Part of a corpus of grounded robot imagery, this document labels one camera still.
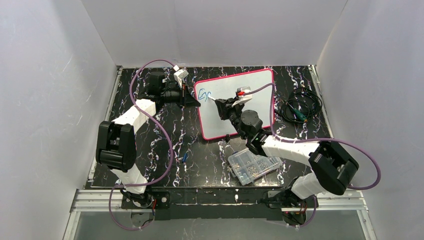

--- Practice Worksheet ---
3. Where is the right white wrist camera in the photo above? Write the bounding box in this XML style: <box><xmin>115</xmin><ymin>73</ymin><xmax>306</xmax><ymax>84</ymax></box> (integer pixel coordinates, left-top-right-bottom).
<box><xmin>231</xmin><ymin>86</ymin><xmax>253</xmax><ymax>107</ymax></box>

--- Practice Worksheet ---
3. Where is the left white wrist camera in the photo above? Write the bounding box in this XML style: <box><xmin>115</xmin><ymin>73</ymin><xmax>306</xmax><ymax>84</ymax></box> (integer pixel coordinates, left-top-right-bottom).
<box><xmin>173</xmin><ymin>65</ymin><xmax>189</xmax><ymax>89</ymax></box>

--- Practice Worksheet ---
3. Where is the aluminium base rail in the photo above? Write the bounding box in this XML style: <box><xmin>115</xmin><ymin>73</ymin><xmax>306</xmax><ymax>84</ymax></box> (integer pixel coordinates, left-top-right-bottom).
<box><xmin>63</xmin><ymin>187</ymin><xmax>377</xmax><ymax>240</ymax></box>

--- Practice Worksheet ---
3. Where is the pink framed whiteboard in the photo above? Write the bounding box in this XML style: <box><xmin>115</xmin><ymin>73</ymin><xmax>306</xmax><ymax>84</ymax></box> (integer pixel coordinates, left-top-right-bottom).
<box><xmin>194</xmin><ymin>68</ymin><xmax>275</xmax><ymax>140</ymax></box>

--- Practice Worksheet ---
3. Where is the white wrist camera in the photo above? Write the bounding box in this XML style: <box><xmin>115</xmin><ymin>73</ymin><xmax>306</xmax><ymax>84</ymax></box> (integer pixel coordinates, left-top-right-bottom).
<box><xmin>231</xmin><ymin>86</ymin><xmax>253</xmax><ymax>107</ymax></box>
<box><xmin>173</xmin><ymin>65</ymin><xmax>189</xmax><ymax>89</ymax></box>

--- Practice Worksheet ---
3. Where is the blue marker cap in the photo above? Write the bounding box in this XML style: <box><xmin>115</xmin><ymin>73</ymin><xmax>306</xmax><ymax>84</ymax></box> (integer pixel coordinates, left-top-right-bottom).
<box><xmin>181</xmin><ymin>152</ymin><xmax>189</xmax><ymax>163</ymax></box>

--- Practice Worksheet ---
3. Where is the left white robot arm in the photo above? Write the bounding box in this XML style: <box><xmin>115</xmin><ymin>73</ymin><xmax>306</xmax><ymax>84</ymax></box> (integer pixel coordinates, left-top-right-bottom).
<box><xmin>95</xmin><ymin>69</ymin><xmax>201</xmax><ymax>195</ymax></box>

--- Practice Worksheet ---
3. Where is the clear plastic parts organizer box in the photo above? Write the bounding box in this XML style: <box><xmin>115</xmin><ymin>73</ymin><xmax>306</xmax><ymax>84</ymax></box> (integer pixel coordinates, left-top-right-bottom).
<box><xmin>227</xmin><ymin>148</ymin><xmax>283</xmax><ymax>186</ymax></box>

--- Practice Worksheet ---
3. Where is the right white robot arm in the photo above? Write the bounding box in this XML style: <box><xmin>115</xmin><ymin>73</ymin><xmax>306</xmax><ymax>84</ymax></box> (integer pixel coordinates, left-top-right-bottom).
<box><xmin>214</xmin><ymin>98</ymin><xmax>359</xmax><ymax>201</ymax></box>

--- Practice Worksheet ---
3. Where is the coiled black cable green plug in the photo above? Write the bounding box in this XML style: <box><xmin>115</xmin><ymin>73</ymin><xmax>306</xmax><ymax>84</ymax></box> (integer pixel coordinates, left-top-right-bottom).
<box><xmin>274</xmin><ymin>87</ymin><xmax>323</xmax><ymax>125</ymax></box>

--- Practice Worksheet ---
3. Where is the whiteboard metal stand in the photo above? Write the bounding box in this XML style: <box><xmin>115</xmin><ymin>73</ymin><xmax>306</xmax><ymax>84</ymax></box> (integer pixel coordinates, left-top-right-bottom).
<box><xmin>221</xmin><ymin>134</ymin><xmax>231</xmax><ymax>143</ymax></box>

